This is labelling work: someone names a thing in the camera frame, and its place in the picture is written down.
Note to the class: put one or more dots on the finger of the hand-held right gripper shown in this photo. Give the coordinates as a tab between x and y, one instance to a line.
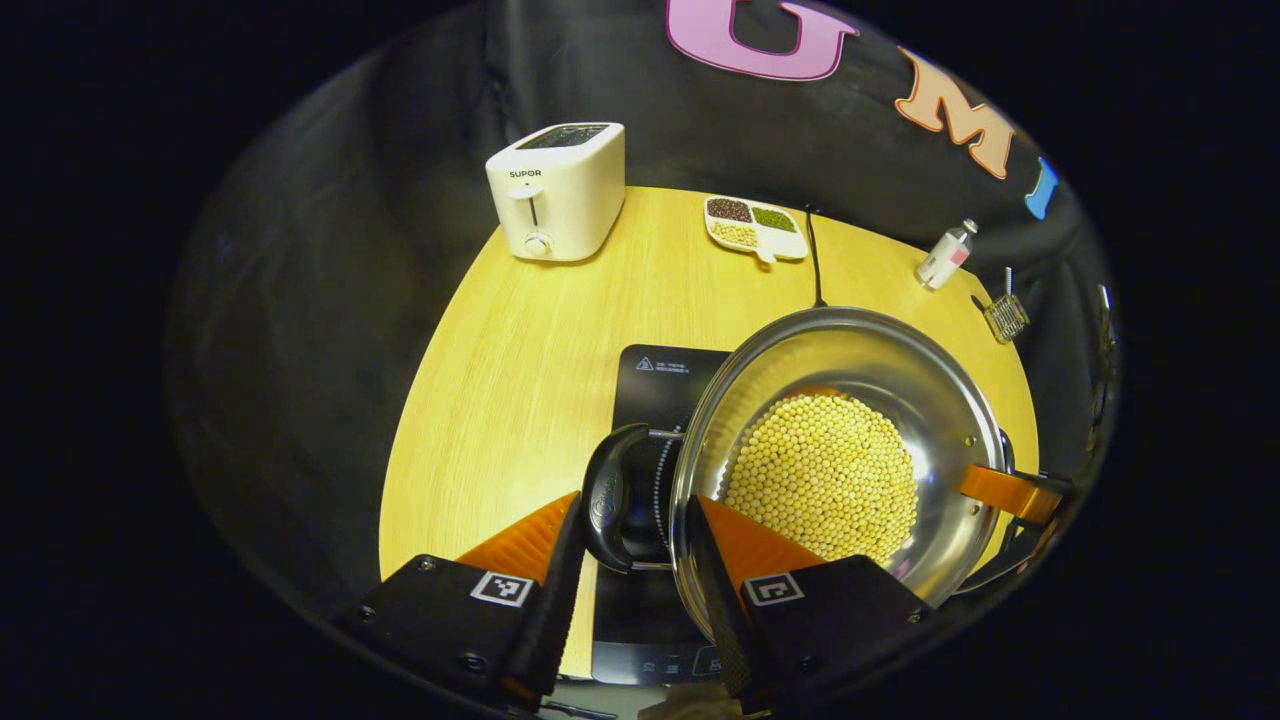
1005	490

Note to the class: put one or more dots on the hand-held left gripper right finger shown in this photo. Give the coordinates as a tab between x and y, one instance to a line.
850	620

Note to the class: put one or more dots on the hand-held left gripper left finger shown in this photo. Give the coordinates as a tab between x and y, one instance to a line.
545	610

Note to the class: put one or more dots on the stainless steel pot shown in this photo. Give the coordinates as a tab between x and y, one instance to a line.
850	360

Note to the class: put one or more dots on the black induction cooktop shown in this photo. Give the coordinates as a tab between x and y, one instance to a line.
660	385

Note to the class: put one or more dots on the pile of soybeans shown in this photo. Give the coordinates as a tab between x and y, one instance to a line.
820	480

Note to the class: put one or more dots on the clear bottle with pink label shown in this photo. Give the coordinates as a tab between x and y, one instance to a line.
945	258

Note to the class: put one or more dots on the white divided bean dish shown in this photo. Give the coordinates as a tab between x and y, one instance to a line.
755	232

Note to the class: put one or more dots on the white toaster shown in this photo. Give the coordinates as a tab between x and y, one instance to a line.
575	200

